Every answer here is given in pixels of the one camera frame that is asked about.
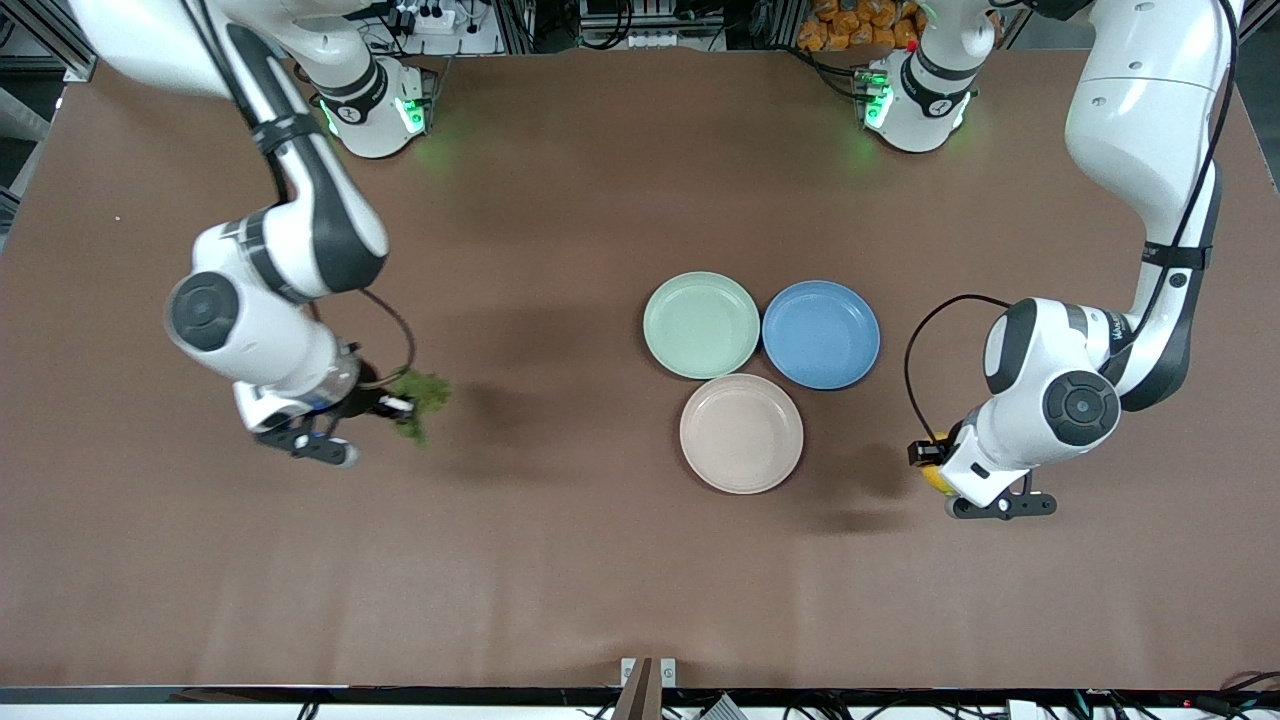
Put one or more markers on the aluminium frame profile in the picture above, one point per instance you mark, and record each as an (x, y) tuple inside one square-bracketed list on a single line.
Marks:
[(45, 30)]

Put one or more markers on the yellow lemon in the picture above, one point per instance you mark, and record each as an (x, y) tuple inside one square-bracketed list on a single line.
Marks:
[(935, 480)]

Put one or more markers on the metal bracket with post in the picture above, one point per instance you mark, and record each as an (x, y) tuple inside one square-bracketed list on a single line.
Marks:
[(640, 685)]

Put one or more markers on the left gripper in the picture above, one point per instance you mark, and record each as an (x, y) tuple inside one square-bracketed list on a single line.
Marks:
[(922, 452)]

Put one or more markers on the blue plate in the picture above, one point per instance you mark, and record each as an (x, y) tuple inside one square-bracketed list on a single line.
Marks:
[(820, 335)]

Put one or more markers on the green lettuce leaf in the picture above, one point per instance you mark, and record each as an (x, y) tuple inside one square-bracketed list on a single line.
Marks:
[(430, 390)]

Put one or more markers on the white power strip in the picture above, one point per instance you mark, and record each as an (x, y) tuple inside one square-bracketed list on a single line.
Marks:
[(430, 20)]

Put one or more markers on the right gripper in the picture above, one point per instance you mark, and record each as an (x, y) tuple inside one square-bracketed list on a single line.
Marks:
[(368, 401)]

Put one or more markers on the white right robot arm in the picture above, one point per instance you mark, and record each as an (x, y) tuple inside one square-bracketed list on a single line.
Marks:
[(320, 220)]

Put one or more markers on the pile of orange fruits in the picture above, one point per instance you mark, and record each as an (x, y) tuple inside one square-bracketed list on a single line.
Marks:
[(850, 25)]

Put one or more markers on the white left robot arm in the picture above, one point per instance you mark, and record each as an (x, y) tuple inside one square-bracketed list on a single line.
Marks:
[(1140, 120)]

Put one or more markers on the beige plate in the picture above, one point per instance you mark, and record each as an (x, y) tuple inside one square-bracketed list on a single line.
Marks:
[(740, 433)]

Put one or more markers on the light green plate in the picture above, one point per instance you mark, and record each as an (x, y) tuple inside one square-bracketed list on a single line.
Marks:
[(700, 325)]

